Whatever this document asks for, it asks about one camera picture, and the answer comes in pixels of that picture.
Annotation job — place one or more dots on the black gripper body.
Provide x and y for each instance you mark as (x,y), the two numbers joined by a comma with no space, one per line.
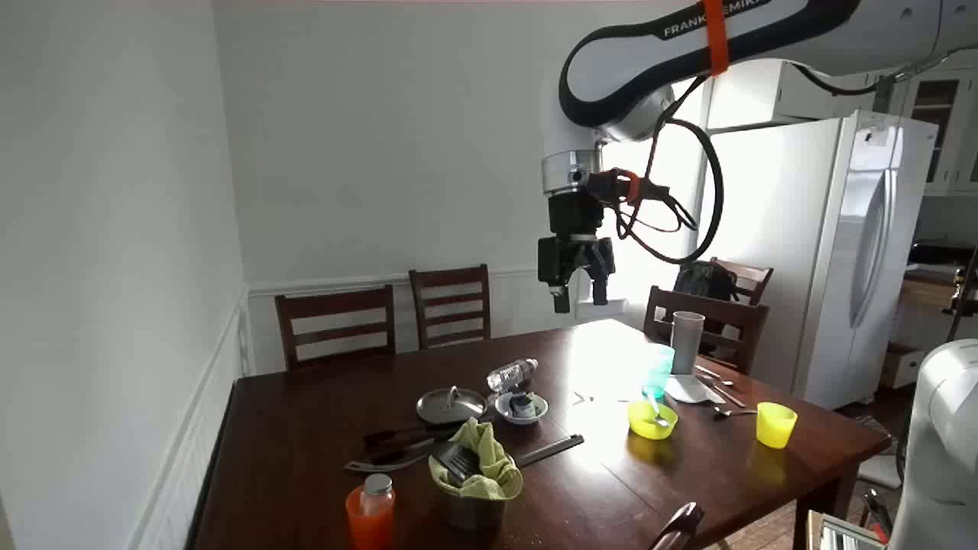
(576,219)

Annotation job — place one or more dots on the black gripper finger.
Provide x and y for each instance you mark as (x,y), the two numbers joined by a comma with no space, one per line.
(556,277)
(600,266)

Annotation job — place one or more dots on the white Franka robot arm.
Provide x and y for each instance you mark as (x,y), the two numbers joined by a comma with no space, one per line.
(814,33)

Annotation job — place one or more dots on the small metal bowl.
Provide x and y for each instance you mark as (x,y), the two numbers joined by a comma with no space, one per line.
(521,410)

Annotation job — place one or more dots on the silver metal spoon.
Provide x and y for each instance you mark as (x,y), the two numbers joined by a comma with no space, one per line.
(655,410)

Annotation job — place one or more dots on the yellow plastic bowl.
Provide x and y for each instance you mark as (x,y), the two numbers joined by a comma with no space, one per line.
(652,429)

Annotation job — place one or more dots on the bright window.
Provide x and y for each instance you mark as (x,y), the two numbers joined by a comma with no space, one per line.
(652,294)

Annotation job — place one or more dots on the black bag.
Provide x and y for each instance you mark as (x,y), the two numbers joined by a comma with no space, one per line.
(704,278)

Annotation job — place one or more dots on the clear plastic bottle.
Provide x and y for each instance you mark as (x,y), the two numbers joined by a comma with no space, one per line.
(512,374)

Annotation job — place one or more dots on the dark wooden slat chair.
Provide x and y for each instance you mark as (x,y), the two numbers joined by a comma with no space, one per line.
(448,277)
(712,307)
(338,307)
(754,272)

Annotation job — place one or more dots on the grey translucent tumbler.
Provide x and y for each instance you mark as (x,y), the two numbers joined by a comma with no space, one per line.
(687,340)

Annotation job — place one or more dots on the teal plastic cup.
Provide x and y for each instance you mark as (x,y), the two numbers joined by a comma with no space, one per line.
(662,368)

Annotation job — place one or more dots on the white flat plate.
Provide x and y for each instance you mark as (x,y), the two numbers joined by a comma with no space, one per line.
(691,394)

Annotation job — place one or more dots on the long metal utensil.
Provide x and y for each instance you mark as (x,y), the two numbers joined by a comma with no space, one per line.
(712,377)

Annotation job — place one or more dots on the round metal pan lid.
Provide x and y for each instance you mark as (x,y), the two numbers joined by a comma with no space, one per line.
(448,405)

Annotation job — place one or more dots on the dark long knife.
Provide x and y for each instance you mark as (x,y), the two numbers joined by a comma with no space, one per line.
(554,447)

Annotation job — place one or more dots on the green cloth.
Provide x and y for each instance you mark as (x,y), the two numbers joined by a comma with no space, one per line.
(491,457)

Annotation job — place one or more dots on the white refrigerator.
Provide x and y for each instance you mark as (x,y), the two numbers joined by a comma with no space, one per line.
(814,254)

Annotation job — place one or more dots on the white tall kitchen cabinet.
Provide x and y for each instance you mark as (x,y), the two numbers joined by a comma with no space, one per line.
(754,96)

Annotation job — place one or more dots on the black spatula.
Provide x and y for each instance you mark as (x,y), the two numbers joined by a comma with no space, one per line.
(393,441)

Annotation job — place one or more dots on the yellow plastic cup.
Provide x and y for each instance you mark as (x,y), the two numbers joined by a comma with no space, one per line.
(776,427)

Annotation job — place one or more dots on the curved dark chair back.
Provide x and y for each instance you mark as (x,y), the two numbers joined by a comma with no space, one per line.
(679,521)

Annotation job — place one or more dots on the orange liquid bottle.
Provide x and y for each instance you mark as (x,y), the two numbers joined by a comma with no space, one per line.
(370,521)

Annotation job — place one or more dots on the grey framed board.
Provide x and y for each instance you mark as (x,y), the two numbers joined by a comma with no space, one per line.
(842,533)

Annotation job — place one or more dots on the glass door wall cabinet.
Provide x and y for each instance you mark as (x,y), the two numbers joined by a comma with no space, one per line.
(936,125)

